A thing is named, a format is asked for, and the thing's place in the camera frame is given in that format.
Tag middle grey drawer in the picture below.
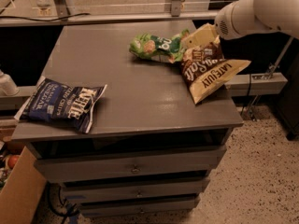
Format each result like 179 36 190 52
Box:
63 176 209 203

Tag black cable on rail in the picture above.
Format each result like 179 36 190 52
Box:
0 12 92 22

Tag grey drawer cabinet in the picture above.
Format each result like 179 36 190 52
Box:
13 21 243 210

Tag green rice chip bag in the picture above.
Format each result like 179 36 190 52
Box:
129 29 190 63

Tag red round object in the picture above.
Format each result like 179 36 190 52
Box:
7 155 20 169

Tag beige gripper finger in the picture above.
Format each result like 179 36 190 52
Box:
181 23 218 49

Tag cardboard box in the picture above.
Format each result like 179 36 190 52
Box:
0 147 46 224

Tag top grey drawer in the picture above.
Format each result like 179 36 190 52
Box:
35 146 226 183

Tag brown Late July chip bag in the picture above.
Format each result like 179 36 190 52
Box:
180 37 250 105

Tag metal railing frame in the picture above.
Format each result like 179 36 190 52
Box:
0 0 260 28

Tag blue Kettle chip bag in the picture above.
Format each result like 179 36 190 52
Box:
14 76 107 133

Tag grey drawer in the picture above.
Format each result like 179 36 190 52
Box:
35 146 226 183
80 195 199 217
63 176 209 203

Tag bottom grey drawer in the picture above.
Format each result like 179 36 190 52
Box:
80 195 199 217

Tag white cylinder at left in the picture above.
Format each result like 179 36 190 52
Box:
0 70 19 96

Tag black floor cables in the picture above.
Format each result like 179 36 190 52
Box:
46 182 81 224

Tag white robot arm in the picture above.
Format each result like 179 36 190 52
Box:
212 0 299 40

